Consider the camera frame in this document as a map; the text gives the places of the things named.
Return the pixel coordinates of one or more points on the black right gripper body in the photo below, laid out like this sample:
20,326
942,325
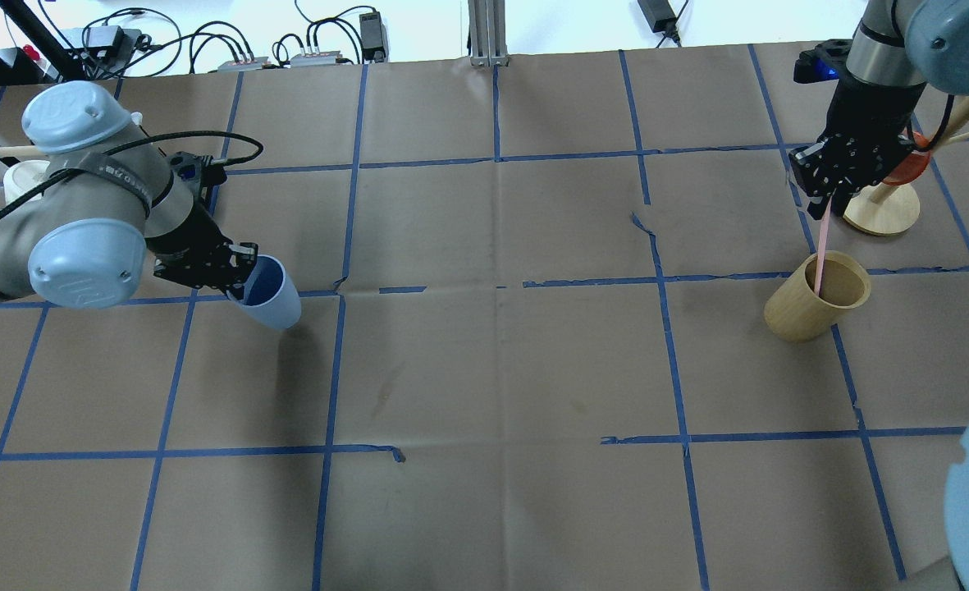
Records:
868,115

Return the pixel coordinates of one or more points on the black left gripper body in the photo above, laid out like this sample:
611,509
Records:
191,237

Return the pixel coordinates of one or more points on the light blue plastic cup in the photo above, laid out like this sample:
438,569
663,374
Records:
269,296

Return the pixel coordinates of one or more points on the pink chopstick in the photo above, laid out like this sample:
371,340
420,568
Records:
821,249

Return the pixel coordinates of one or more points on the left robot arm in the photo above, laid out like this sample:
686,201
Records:
109,197

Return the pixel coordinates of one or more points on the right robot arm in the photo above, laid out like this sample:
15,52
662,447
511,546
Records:
898,49

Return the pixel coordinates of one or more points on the red orange cup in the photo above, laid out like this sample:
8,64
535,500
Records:
909,169

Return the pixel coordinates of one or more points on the bamboo wooden cup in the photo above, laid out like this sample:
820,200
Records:
816,296

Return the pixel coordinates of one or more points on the white smiley face cup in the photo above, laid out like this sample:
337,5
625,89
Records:
23,176

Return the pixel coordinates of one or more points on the wooden rack dowel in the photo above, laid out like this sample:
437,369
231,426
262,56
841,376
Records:
21,151

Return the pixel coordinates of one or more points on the grey usb hub box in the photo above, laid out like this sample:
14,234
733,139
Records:
333,57

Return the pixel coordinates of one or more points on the black power brick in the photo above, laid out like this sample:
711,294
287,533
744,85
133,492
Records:
660,15

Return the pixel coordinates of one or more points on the black power adapter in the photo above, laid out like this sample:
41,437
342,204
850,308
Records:
374,37

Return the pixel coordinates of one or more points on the aluminium frame post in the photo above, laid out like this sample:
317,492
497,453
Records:
487,33

